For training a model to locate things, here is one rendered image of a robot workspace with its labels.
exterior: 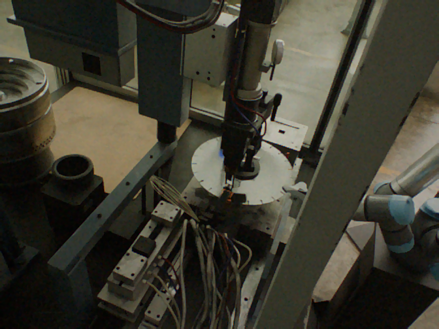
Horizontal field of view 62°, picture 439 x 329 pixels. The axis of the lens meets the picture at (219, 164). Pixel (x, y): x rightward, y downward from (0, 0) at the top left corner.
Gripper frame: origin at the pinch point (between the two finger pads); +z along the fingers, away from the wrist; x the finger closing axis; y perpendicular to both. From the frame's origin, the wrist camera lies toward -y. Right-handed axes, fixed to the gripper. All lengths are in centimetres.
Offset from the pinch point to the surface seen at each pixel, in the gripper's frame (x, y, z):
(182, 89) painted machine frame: 49, -27, -3
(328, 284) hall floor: -87, 53, 27
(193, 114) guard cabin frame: 24, 36, 59
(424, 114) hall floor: -88, 291, 18
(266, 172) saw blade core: 11.2, 3.4, 5.9
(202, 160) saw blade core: 20.9, -6.0, 21.5
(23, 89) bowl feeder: 60, -26, 66
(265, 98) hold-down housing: 37.9, -6.3, -8.2
